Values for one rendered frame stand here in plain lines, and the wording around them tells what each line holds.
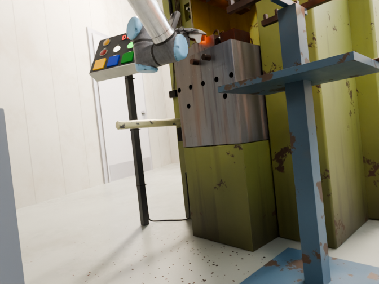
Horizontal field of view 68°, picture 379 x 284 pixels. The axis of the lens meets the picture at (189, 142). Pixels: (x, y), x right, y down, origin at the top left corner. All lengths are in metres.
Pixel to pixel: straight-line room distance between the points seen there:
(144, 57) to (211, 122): 0.42
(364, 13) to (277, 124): 0.71
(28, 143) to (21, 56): 0.91
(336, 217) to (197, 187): 0.63
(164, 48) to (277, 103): 0.57
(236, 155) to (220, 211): 0.29
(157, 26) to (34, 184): 2.61
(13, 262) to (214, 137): 0.97
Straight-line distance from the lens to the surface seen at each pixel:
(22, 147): 3.31
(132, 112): 1.79
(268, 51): 1.40
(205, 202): 1.43
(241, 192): 1.27
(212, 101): 1.32
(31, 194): 3.36
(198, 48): 1.49
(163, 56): 1.12
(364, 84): 1.68
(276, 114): 1.35
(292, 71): 0.81
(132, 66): 1.68
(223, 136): 1.28
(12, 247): 0.55
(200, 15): 1.82
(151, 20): 1.06
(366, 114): 1.67
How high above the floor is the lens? 0.52
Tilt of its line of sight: 1 degrees down
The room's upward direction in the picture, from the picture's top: 6 degrees counter-clockwise
